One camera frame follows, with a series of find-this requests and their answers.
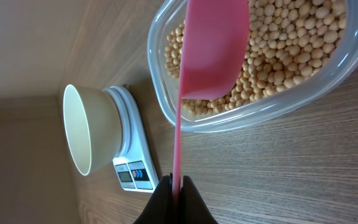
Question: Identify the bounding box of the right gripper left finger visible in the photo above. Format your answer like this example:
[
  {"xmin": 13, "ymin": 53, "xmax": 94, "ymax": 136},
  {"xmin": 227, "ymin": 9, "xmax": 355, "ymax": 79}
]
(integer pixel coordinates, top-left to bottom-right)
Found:
[{"xmin": 134, "ymin": 175, "xmax": 173, "ymax": 224}]

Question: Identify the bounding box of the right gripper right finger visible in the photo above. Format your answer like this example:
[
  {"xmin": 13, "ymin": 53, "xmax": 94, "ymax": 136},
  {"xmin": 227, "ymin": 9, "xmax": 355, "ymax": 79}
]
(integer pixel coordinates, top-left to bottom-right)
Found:
[{"xmin": 180, "ymin": 175, "xmax": 218, "ymax": 224}]

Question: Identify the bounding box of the white digital kitchen scale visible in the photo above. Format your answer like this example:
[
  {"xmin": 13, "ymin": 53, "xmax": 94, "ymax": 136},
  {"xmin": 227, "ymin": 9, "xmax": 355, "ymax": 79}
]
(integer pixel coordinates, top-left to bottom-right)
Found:
[{"xmin": 104, "ymin": 86, "xmax": 159, "ymax": 193}]

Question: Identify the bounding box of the pink plastic measuring scoop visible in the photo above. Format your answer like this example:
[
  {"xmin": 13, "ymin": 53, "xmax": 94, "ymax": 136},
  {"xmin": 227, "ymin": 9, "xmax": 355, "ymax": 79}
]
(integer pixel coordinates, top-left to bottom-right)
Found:
[{"xmin": 171, "ymin": 0, "xmax": 250, "ymax": 200}]

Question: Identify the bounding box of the white bowl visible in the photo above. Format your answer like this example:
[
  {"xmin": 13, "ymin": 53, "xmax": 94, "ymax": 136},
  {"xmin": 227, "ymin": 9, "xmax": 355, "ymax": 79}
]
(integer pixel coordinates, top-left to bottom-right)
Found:
[{"xmin": 63, "ymin": 85, "xmax": 123, "ymax": 176}]

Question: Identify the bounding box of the clear plastic container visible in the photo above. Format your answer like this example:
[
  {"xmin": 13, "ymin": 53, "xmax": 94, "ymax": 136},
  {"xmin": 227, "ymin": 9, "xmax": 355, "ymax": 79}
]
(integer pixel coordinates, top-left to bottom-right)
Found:
[{"xmin": 147, "ymin": 0, "xmax": 358, "ymax": 133}]

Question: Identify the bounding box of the soybeans pile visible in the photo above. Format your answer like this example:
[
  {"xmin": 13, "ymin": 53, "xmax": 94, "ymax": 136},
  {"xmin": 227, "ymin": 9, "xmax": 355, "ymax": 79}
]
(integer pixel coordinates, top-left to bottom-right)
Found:
[{"xmin": 181, "ymin": 0, "xmax": 347, "ymax": 116}]

